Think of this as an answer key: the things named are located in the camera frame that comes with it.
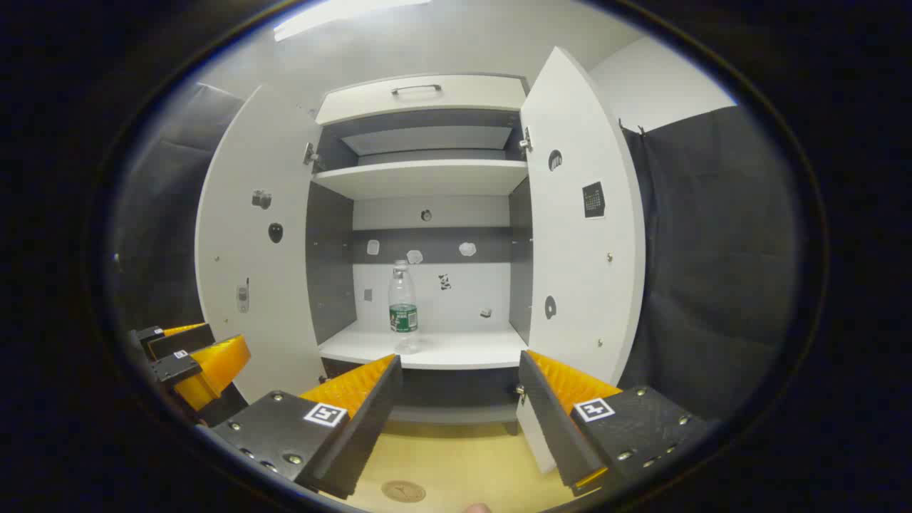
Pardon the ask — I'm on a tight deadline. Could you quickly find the white cabinet door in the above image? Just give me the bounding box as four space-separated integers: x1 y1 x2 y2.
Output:
514 46 647 475
195 84 328 405

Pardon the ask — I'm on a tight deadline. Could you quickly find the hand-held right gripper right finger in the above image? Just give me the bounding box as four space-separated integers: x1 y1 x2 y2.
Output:
518 349 710 497

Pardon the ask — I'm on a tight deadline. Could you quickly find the white cabinet drawer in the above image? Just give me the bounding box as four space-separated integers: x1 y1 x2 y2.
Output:
315 74 528 126

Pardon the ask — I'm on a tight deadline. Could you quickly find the white cabinet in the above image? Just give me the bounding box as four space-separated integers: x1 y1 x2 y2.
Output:
305 73 535 437

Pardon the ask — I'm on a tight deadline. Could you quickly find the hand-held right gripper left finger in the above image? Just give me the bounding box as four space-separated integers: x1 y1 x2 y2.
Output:
212 354 404 499

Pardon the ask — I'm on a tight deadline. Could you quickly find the round brown coaster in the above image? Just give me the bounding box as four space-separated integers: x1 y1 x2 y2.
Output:
381 480 427 504

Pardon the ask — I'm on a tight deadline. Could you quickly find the clear plastic bottle green label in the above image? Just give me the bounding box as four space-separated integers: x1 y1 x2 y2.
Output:
388 260 420 354

